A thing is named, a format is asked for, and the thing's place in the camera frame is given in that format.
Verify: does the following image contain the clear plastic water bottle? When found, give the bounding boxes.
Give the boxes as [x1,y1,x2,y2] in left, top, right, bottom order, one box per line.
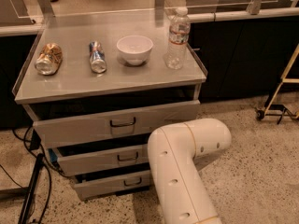
[165,7,191,70]

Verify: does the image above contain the black metal floor stand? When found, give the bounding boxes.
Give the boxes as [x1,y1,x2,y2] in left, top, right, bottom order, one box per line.
[0,154,44,224]

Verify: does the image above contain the white ceramic bowl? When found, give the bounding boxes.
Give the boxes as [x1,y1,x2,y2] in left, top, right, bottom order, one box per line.
[117,35,153,65]

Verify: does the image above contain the grey metal drawer cabinet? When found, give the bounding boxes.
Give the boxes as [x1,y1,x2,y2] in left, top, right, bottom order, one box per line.
[12,9,208,202]

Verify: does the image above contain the blue red soda can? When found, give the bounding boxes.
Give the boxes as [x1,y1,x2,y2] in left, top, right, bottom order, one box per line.
[89,41,107,74]

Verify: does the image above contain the gold crushed soda can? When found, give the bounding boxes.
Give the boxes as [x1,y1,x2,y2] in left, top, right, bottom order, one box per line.
[35,43,63,76]

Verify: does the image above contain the grey middle drawer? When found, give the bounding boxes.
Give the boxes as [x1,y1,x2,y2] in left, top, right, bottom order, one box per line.
[57,133,150,175]

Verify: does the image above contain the grey top drawer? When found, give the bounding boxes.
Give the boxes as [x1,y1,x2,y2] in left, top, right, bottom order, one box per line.
[34,100,199,148]

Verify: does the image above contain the black floor cables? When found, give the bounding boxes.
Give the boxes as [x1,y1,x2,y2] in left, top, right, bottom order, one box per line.
[0,126,68,224]

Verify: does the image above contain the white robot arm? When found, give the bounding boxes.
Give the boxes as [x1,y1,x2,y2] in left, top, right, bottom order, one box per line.
[148,119,232,224]

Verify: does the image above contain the white horizontal rail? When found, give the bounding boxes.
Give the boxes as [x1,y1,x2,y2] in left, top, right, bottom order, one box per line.
[189,7,299,23]

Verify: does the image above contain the grey drawer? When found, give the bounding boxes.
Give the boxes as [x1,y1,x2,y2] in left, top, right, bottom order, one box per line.
[34,100,199,148]
[57,133,150,175]
[74,163,151,200]

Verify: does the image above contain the grey bottom drawer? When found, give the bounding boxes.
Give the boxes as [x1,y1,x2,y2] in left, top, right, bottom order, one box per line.
[74,163,151,200]

